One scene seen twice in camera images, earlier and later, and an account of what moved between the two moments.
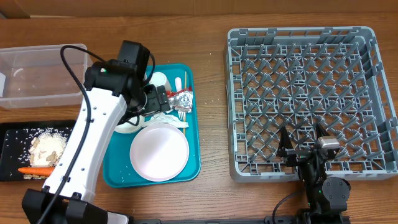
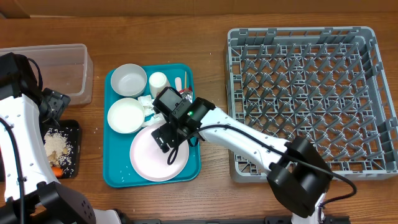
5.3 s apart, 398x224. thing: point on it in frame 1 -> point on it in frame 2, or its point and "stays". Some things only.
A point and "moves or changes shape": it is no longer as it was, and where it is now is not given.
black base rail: (268, 219) stays
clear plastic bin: (36, 76) stays
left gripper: (153, 106) -> (56, 100)
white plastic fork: (181, 114) stays
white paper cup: (160, 79) stays
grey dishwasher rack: (298, 78) stays
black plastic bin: (15, 140) -> (71, 127)
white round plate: (159, 152) stays
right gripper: (296, 155) -> (171, 126)
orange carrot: (41, 171) moves or changes shape
